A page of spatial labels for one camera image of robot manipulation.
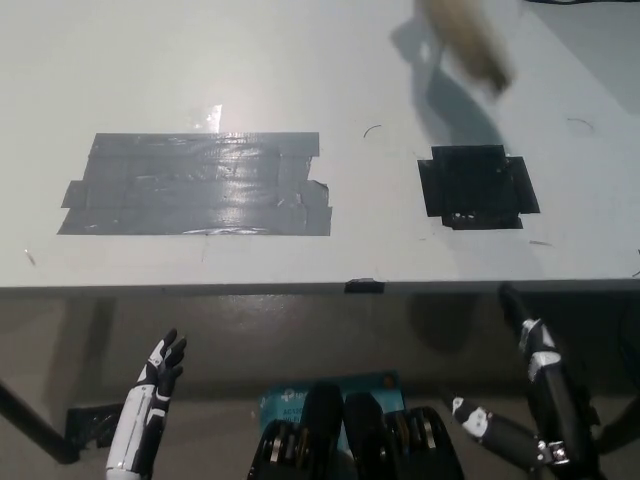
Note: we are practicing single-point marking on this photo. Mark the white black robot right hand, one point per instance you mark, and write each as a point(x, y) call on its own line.
point(555, 400)

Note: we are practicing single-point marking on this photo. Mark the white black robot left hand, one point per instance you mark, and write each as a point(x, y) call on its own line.
point(142, 415)

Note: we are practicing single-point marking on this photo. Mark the black floor tape patch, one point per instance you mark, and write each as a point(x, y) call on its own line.
point(92, 425)
point(591, 411)

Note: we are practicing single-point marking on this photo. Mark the black table leg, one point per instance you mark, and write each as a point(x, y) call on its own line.
point(622, 425)
point(35, 422)

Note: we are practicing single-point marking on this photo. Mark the teal router box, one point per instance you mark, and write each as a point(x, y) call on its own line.
point(290, 400)

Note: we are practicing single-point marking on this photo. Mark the small black tape strip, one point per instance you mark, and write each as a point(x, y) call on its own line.
point(364, 285)

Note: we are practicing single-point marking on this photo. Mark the grey duct tape patch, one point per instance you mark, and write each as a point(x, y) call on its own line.
point(200, 195)

